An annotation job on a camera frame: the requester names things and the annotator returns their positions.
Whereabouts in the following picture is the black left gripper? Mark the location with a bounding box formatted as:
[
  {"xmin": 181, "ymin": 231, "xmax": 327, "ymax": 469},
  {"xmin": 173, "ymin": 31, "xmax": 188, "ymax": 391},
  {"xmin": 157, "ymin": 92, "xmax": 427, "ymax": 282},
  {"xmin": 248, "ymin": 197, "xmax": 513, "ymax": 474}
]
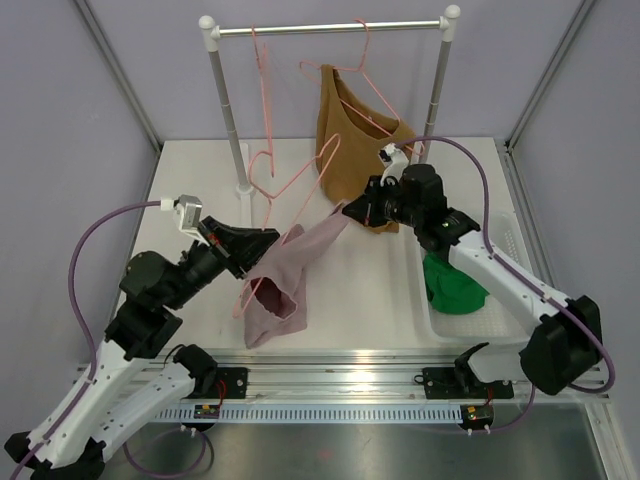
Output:
[{"xmin": 165, "ymin": 215, "xmax": 281, "ymax": 310}]

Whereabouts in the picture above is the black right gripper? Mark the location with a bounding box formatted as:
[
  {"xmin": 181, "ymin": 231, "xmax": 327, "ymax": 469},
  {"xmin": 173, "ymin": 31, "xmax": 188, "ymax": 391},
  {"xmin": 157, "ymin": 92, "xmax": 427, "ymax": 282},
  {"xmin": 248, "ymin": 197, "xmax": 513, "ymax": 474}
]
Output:
[{"xmin": 344, "ymin": 175, "xmax": 423, "ymax": 228}]

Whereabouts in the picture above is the pink hanger of green top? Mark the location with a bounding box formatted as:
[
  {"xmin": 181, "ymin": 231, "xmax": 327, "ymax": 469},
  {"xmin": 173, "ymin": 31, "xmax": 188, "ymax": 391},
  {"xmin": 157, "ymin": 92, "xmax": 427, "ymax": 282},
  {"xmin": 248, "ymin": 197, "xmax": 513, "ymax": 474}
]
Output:
[{"xmin": 250, "ymin": 24, "xmax": 277, "ymax": 178}]

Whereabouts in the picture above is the mauve pink tank top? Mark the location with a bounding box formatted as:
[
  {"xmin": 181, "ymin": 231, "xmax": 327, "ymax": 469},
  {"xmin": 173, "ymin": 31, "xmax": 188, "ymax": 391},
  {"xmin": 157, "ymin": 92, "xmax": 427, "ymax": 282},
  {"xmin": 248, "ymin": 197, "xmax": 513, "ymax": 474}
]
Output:
[{"xmin": 241, "ymin": 206, "xmax": 349, "ymax": 349}]

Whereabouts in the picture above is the pink hanger of mauve top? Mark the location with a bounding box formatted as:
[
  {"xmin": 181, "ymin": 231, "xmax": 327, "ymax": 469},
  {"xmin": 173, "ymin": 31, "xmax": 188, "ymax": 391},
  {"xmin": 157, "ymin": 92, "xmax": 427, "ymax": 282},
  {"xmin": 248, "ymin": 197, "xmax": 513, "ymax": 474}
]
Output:
[{"xmin": 231, "ymin": 133, "xmax": 343, "ymax": 320}]

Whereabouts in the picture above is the green tank top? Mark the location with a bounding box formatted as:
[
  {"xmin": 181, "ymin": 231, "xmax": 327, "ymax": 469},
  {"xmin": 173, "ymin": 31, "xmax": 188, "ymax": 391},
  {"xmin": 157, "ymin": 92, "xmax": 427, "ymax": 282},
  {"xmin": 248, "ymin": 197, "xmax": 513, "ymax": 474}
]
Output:
[{"xmin": 422, "ymin": 253, "xmax": 488, "ymax": 315}]

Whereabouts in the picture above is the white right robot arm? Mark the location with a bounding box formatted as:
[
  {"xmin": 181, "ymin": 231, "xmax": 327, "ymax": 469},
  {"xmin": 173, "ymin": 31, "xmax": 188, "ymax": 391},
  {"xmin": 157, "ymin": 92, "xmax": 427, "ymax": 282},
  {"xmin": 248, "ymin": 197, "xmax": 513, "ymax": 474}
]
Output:
[{"xmin": 342, "ymin": 164, "xmax": 612, "ymax": 396}]

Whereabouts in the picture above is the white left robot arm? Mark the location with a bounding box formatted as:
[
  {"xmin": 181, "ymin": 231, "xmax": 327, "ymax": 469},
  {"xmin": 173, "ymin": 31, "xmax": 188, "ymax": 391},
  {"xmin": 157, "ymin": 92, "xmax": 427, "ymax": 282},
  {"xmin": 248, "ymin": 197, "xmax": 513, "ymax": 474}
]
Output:
[{"xmin": 4, "ymin": 217, "xmax": 280, "ymax": 479}]

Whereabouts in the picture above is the tan brown tank top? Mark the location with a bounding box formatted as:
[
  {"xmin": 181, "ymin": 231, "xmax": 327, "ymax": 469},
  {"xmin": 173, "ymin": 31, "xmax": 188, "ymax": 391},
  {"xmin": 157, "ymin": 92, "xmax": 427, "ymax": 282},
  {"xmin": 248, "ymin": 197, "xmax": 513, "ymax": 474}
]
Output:
[{"xmin": 316, "ymin": 64, "xmax": 415, "ymax": 204}]

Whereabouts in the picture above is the pink hanger of tan top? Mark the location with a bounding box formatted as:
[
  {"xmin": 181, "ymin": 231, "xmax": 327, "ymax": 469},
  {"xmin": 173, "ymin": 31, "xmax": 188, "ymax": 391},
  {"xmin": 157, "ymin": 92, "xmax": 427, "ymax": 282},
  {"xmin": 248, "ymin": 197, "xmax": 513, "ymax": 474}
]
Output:
[{"xmin": 298, "ymin": 18, "xmax": 426, "ymax": 157}]

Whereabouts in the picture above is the white plastic basket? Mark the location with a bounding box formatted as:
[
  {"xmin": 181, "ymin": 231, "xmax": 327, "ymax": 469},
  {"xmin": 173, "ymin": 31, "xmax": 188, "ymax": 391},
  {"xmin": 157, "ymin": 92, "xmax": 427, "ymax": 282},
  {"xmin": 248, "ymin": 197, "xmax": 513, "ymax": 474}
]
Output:
[{"xmin": 418, "ymin": 211, "xmax": 532, "ymax": 345}]

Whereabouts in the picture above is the white clothes rack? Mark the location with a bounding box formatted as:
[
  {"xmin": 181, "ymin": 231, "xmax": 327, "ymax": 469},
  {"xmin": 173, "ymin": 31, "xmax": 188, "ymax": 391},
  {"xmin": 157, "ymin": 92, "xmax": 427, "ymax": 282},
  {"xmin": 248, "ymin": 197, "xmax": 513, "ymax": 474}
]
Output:
[{"xmin": 198, "ymin": 4, "xmax": 461, "ymax": 227}]

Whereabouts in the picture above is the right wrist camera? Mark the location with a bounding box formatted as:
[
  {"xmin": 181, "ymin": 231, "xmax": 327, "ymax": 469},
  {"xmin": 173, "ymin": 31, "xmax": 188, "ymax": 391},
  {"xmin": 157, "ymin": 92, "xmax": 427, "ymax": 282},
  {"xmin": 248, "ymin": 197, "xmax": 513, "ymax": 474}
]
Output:
[{"xmin": 378, "ymin": 143, "xmax": 409, "ymax": 186}]

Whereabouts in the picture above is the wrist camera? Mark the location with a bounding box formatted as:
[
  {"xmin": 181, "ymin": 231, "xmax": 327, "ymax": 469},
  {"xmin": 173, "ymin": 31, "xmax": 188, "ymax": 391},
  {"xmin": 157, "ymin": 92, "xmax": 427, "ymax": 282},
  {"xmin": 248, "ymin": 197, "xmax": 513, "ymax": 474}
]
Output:
[
  {"xmin": 378, "ymin": 143, "xmax": 409, "ymax": 186},
  {"xmin": 160, "ymin": 194, "xmax": 204, "ymax": 243}
]

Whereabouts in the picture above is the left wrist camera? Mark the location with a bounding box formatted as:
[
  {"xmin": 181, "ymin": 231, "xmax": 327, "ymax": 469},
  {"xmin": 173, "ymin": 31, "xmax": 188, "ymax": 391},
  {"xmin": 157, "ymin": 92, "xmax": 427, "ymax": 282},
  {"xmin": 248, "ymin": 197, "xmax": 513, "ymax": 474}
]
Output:
[{"xmin": 160, "ymin": 194, "xmax": 204, "ymax": 243}]

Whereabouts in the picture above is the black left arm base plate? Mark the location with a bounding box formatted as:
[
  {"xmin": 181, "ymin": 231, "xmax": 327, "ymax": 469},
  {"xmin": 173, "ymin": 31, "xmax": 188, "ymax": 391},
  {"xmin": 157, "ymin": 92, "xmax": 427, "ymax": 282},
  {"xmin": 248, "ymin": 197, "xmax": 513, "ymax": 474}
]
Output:
[{"xmin": 200, "ymin": 367, "xmax": 249, "ymax": 400}]

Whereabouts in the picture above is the aluminium front rail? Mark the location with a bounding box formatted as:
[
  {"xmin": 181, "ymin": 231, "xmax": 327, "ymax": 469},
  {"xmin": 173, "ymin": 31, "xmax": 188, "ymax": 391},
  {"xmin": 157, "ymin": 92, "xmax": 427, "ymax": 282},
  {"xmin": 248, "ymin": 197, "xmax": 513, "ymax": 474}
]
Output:
[{"xmin": 74, "ymin": 349, "xmax": 611, "ymax": 404}]

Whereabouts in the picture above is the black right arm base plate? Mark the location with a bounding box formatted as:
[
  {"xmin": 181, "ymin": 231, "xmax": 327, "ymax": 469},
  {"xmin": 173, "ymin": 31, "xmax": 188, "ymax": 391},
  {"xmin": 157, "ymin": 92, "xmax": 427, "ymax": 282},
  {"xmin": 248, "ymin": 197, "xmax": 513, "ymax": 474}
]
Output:
[{"xmin": 413, "ymin": 367, "xmax": 514, "ymax": 400}]

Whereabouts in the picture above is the white slotted cable duct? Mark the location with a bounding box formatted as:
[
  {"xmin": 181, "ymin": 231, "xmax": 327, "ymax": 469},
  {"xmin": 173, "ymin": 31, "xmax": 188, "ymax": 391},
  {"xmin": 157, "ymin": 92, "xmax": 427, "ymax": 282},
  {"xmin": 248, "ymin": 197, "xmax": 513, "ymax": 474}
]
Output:
[{"xmin": 153, "ymin": 403, "xmax": 462, "ymax": 424}]

